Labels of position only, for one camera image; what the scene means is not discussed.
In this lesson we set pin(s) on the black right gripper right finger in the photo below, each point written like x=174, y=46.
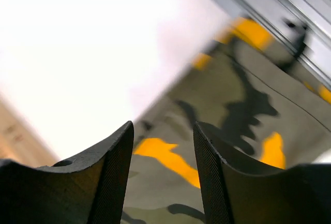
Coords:
x=236, y=188

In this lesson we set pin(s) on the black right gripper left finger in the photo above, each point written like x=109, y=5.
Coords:
x=88, y=187

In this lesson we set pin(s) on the camouflage yellow green trousers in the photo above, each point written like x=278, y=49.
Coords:
x=273, y=116

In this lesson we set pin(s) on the aluminium corner frame profile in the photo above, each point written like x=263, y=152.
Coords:
x=301, y=26

